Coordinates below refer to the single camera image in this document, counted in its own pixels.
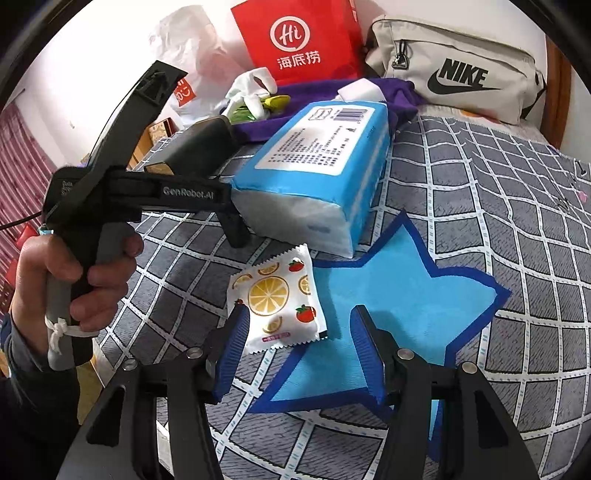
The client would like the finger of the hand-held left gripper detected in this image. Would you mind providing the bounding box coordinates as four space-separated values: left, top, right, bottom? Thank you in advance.
217 178 259 250

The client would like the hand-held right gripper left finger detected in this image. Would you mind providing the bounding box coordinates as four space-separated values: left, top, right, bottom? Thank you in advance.
76 305 252 480

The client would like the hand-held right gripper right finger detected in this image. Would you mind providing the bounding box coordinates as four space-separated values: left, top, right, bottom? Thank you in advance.
350 305 541 480

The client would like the fruit print wipe packet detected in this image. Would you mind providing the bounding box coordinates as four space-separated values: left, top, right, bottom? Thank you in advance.
229 244 329 355

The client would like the blue tissue pack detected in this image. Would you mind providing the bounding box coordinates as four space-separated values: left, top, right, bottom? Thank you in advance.
230 102 393 258

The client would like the yellow pouch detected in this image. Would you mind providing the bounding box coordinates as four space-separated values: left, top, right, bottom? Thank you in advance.
256 95 291 114

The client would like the white cloth glove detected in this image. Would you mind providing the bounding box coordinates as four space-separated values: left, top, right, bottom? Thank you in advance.
225 67 278 116

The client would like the white sponge block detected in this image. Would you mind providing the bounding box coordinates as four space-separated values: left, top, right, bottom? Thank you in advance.
339 78 389 102

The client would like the person's left forearm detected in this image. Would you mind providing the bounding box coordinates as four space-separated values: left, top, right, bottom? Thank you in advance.
0 314 100 480

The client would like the person's left hand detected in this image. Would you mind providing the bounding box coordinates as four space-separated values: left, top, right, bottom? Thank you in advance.
9 231 145 340

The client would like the blue star mat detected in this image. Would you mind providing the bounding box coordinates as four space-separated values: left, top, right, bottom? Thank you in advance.
249 210 512 462

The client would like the brown cardboard box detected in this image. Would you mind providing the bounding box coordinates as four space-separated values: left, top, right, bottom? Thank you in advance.
127 117 174 169

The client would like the dark green tin box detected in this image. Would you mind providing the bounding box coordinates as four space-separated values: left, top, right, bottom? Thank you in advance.
144 116 241 178

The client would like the red striped curtain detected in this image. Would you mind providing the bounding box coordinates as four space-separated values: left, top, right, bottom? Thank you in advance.
0 104 58 296

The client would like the white plastic shopping bag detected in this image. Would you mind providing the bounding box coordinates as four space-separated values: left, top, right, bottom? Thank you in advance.
148 4 259 127

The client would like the purple towel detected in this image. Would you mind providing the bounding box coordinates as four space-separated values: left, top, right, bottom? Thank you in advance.
231 76 419 144

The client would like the red paper bag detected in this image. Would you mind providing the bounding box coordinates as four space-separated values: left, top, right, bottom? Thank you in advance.
231 0 365 84

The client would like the grey checked bedsheet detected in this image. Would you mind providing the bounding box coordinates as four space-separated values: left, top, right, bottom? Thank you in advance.
92 106 591 480

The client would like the grey waist bag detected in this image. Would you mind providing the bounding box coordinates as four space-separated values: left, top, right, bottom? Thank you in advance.
365 15 548 125

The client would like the black cable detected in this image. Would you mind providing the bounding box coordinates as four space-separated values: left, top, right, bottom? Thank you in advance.
0 210 47 232

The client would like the white string tie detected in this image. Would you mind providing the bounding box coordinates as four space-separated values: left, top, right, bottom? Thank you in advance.
44 314 100 356

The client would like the wooden bed frame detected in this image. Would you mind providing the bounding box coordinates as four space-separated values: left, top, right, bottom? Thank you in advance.
542 34 574 151

